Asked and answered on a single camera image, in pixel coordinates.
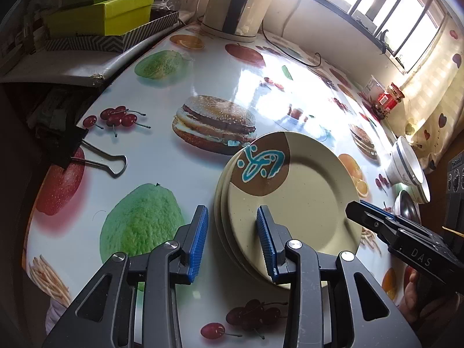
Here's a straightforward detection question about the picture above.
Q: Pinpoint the clear plastic cup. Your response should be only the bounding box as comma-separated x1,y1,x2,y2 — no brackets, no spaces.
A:
362,75,385,104

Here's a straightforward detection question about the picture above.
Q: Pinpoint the white blue-striped bowl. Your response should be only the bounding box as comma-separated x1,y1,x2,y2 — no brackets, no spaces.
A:
406,185,431,204
385,136,429,187

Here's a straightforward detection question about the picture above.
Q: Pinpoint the white electric kettle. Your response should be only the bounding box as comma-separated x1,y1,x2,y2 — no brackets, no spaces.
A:
201,0,272,42

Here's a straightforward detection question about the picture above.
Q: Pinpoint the window with bars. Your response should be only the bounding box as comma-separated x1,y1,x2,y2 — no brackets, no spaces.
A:
315,0,446,72

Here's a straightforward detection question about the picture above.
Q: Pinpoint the black hook on windowsill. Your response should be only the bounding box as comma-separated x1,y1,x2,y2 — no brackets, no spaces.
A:
378,29,393,54

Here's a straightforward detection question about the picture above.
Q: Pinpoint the zigzag patterned tray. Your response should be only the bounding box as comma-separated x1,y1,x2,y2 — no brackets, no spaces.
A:
45,10,179,53

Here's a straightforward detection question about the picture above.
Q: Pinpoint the person's right hand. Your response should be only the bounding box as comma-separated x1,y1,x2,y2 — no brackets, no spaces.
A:
398,266,463,339

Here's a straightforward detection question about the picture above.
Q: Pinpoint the black binder clip left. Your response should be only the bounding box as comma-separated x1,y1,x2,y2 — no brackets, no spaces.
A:
46,126,128,178

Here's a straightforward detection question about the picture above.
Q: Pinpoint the stainless steel bowl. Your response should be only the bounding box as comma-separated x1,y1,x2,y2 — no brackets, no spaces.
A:
393,190,422,225

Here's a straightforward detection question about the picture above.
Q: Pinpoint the black power cable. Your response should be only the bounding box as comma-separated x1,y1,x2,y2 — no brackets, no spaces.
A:
260,24,322,68

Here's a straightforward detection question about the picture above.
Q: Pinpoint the heart patterned curtain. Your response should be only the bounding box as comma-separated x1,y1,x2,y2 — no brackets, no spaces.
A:
398,17,463,173

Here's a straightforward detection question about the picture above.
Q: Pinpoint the red chili sauce jar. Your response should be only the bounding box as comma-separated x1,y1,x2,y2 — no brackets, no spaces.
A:
374,83,405,119

